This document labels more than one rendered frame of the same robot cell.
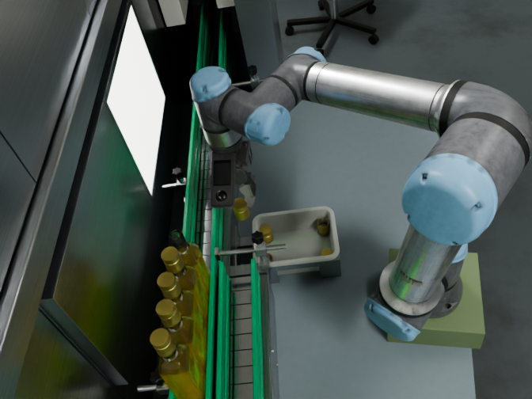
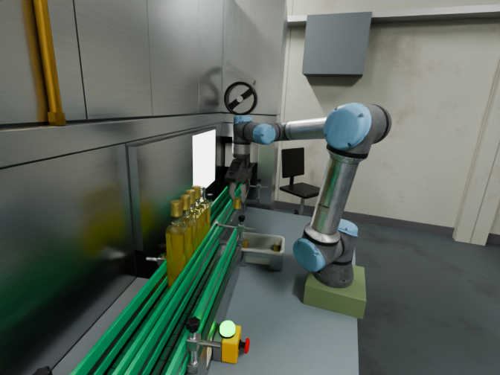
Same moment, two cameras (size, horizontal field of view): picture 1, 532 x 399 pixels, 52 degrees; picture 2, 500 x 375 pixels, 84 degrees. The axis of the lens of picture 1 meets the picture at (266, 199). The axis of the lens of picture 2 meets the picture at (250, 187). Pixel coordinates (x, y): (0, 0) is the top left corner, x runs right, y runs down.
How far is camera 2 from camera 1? 63 cm
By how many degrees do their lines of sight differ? 33
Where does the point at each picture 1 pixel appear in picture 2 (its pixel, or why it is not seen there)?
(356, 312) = (286, 287)
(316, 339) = (258, 293)
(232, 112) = (249, 126)
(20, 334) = (115, 133)
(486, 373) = not seen: outside the picture
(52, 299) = (135, 147)
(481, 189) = (363, 110)
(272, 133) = (265, 134)
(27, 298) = (126, 129)
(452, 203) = (348, 116)
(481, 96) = not seen: hidden behind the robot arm
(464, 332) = (353, 297)
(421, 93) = not seen: hidden behind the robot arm
